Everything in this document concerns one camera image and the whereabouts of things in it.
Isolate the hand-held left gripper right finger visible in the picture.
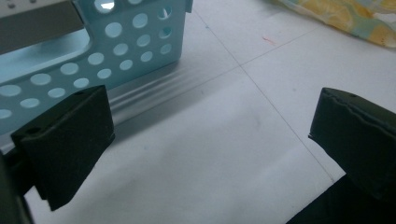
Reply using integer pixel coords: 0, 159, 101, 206
308, 87, 396, 202

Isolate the light blue perforated plastic basket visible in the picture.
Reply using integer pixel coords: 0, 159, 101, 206
0, 0, 193, 136

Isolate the yellow lemon-print cloth bag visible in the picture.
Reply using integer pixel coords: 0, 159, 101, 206
274, 0, 396, 49

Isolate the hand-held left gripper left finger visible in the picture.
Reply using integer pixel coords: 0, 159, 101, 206
6, 85, 116, 212

